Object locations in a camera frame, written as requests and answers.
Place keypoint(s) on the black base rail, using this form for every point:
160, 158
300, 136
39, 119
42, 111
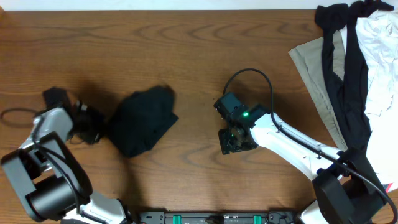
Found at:
278, 217

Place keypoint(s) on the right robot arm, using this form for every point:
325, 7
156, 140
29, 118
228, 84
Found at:
346, 187

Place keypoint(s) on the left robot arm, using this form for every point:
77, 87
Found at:
49, 181

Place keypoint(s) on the black polo shirt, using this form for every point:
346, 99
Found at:
141, 120

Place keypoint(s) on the beige garment in pile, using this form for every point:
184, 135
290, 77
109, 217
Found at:
308, 61

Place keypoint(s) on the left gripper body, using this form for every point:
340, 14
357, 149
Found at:
94, 126

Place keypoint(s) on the black garment in pile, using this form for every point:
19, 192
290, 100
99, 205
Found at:
348, 95

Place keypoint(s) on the white garment in pile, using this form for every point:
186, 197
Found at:
377, 39

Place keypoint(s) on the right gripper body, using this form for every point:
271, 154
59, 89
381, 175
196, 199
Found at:
230, 142

